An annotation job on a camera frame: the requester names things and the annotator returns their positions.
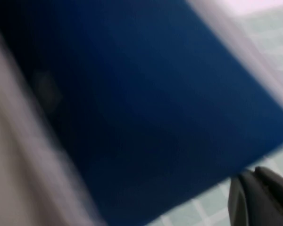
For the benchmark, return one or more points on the green checked tablecloth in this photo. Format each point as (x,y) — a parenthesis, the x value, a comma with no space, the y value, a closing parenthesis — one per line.
(268,35)

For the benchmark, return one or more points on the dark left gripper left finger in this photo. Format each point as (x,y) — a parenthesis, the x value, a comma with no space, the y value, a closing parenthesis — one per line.
(245,204)

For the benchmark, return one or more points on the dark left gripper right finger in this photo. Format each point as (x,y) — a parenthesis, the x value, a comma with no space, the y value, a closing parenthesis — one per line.
(281,197)

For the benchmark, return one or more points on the large blue cover book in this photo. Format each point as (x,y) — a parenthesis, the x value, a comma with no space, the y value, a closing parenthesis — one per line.
(132,106)

